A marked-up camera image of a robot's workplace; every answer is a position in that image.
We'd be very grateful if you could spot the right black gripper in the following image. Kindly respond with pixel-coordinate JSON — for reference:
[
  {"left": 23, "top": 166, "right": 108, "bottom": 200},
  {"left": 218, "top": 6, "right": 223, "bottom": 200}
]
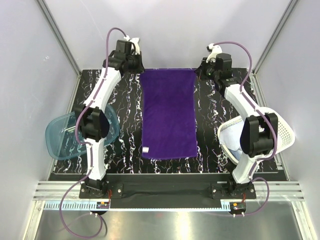
[{"left": 194, "top": 57, "right": 220, "bottom": 82}]

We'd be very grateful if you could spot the purple towel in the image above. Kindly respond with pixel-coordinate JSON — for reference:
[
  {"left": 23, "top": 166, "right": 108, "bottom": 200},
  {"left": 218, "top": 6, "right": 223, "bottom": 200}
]
[{"left": 140, "top": 69, "right": 197, "bottom": 160}]

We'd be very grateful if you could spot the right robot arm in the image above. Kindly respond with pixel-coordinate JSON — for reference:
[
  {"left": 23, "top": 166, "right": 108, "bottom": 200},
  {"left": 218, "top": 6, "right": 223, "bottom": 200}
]
[{"left": 195, "top": 53, "right": 278, "bottom": 199}]

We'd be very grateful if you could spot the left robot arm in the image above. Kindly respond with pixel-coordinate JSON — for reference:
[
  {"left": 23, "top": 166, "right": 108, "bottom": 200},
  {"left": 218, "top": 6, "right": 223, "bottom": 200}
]
[{"left": 74, "top": 37, "right": 145, "bottom": 198}]

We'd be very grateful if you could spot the light blue towel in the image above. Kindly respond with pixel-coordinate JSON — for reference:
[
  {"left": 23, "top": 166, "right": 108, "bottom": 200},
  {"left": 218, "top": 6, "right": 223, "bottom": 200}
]
[{"left": 219, "top": 122, "right": 243, "bottom": 160}]

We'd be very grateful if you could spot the white perforated laundry basket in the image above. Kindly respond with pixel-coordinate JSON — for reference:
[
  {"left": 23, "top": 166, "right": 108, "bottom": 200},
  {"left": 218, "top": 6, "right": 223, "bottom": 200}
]
[{"left": 217, "top": 107, "right": 295, "bottom": 165}]

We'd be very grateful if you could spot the blue transparent plastic bin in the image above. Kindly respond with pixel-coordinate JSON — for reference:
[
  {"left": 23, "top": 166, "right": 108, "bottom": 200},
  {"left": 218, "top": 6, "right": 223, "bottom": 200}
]
[{"left": 45, "top": 104, "right": 120, "bottom": 161}]

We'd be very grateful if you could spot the right orange connector box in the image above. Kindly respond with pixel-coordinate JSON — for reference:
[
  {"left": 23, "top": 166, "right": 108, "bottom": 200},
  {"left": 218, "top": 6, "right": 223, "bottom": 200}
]
[{"left": 231, "top": 202, "right": 247, "bottom": 212}]

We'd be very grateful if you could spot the orange connector box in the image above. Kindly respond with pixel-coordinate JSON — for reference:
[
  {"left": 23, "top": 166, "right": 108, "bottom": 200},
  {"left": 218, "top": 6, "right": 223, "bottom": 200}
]
[
  {"left": 96, "top": 200, "right": 110, "bottom": 209},
  {"left": 231, "top": 202, "right": 247, "bottom": 212}
]

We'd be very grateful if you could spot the left orange connector box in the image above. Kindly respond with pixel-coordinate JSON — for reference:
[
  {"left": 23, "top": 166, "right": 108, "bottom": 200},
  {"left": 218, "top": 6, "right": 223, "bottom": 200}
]
[{"left": 96, "top": 200, "right": 110, "bottom": 209}]

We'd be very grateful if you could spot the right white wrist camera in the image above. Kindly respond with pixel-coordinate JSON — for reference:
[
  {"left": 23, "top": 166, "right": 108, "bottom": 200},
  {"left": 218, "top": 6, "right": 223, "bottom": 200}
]
[{"left": 206, "top": 43, "right": 223, "bottom": 63}]

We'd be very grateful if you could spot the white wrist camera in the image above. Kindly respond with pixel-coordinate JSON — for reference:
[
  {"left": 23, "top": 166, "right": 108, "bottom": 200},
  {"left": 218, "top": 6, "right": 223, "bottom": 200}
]
[
  {"left": 206, "top": 43, "right": 223, "bottom": 63},
  {"left": 123, "top": 35, "right": 141, "bottom": 55}
]

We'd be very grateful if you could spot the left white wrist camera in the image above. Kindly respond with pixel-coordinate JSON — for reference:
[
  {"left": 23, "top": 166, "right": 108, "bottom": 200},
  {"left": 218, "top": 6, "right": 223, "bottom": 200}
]
[{"left": 123, "top": 35, "right": 141, "bottom": 55}]

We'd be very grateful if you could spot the white slotted cable duct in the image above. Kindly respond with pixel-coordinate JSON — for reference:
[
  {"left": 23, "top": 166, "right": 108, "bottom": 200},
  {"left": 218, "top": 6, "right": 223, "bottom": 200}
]
[{"left": 44, "top": 200, "right": 231, "bottom": 212}]

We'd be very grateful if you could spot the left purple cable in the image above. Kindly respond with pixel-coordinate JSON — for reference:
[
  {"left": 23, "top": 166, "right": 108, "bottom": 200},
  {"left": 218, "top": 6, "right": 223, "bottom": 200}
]
[{"left": 58, "top": 27, "right": 129, "bottom": 237}]

